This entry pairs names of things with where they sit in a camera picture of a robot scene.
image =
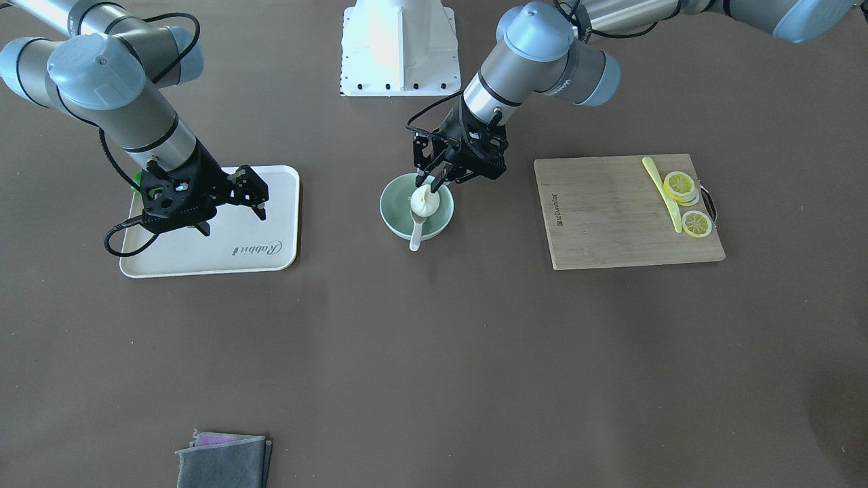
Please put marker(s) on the yellow plastic knife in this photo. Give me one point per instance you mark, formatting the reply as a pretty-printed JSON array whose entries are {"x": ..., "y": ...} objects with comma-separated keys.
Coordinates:
[{"x": 671, "y": 205}]

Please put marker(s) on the light green bowl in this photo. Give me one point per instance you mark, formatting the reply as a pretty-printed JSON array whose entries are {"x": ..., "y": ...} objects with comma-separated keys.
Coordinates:
[{"x": 401, "y": 199}]

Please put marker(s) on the wooden cutting board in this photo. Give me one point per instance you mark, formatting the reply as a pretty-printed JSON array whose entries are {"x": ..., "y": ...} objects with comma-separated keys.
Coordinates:
[{"x": 606, "y": 212}]

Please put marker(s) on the cream rabbit tray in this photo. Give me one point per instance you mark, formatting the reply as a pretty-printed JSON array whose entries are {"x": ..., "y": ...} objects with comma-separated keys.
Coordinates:
[{"x": 239, "y": 241}]

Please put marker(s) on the white ceramic spoon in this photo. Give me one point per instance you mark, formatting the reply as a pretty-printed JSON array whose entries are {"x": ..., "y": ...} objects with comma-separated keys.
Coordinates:
[{"x": 417, "y": 230}]

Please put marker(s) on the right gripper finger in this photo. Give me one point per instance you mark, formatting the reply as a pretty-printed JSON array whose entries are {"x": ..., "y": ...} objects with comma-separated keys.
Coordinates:
[
  {"x": 202, "y": 227},
  {"x": 247, "y": 188}
]

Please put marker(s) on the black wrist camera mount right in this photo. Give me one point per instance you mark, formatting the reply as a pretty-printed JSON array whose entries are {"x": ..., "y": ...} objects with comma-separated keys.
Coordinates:
[{"x": 172, "y": 204}]

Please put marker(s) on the white steamed bun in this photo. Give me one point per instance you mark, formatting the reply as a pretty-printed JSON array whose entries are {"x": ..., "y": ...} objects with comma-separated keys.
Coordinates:
[{"x": 425, "y": 202}]

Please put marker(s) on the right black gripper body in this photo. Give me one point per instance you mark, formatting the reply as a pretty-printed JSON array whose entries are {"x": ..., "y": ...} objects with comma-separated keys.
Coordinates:
[{"x": 211, "y": 178}]

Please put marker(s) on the grey folded cloth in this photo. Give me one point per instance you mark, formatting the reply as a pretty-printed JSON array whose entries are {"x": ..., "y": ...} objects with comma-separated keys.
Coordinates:
[{"x": 216, "y": 459}]

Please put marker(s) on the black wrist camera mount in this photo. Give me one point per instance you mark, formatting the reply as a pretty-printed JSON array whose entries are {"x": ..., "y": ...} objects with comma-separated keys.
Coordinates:
[
  {"x": 428, "y": 143},
  {"x": 172, "y": 204}
]

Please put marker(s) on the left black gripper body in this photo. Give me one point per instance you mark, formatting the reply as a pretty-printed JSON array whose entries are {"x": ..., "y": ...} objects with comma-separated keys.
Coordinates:
[{"x": 453, "y": 133}]

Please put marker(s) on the green lime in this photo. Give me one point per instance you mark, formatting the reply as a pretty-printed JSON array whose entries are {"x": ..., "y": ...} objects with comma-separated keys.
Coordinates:
[{"x": 137, "y": 180}]

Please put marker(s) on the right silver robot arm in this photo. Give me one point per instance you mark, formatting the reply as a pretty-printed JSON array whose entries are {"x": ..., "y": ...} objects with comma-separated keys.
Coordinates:
[{"x": 109, "y": 73}]

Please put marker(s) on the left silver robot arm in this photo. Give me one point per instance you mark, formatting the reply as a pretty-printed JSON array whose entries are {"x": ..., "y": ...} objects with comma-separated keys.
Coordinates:
[{"x": 546, "y": 47}]

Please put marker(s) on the lemon slice near handle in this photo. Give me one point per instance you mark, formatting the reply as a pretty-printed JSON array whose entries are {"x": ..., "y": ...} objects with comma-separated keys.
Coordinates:
[{"x": 697, "y": 224}]

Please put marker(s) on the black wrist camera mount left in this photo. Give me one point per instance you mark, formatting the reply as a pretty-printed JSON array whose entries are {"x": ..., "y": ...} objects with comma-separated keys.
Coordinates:
[{"x": 428, "y": 143}]

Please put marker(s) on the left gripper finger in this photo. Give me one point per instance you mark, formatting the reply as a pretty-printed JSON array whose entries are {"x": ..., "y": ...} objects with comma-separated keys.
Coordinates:
[
  {"x": 426, "y": 165},
  {"x": 445, "y": 176}
]

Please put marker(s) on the stacked lemon slices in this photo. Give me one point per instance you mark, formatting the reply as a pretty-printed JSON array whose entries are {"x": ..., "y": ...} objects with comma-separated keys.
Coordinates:
[{"x": 681, "y": 188}]

